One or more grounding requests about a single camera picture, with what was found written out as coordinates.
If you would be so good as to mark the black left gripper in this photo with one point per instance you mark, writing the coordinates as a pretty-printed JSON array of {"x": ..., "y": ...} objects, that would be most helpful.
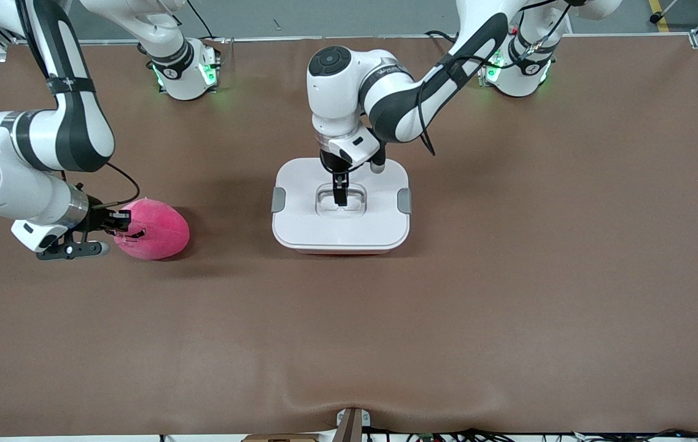
[{"x": 332, "y": 163}]

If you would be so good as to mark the brown table mat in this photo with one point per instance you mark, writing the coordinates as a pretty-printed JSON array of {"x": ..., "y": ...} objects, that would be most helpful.
[{"x": 348, "y": 337}]

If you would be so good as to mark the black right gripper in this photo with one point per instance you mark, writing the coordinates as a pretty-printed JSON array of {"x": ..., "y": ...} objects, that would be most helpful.
[{"x": 98, "y": 220}]

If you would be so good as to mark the black caster wheel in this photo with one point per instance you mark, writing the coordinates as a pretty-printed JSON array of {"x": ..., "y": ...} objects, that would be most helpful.
[{"x": 655, "y": 17}]

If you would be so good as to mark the white box lid grey clips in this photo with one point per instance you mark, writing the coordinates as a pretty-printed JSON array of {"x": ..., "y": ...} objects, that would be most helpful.
[{"x": 299, "y": 227}]

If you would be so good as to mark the pink plastic box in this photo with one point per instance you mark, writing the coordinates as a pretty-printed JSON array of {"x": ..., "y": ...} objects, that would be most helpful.
[{"x": 342, "y": 251}]

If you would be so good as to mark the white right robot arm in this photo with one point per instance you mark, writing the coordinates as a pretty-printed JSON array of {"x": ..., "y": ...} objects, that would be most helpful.
[{"x": 78, "y": 135}]

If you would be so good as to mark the brown cardboard piece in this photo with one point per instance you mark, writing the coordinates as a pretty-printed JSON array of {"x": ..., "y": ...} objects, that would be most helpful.
[{"x": 281, "y": 438}]

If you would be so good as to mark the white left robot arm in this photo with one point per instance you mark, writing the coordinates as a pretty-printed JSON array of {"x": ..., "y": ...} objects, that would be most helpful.
[{"x": 336, "y": 92}]

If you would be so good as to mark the pink plush toy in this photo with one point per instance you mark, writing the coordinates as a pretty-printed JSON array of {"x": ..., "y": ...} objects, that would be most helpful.
[{"x": 161, "y": 233}]

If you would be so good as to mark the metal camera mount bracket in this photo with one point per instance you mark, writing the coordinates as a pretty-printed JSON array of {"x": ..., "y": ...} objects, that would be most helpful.
[{"x": 352, "y": 425}]

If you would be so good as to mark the silver table edge rail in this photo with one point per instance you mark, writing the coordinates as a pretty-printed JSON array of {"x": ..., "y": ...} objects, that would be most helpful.
[{"x": 263, "y": 38}]

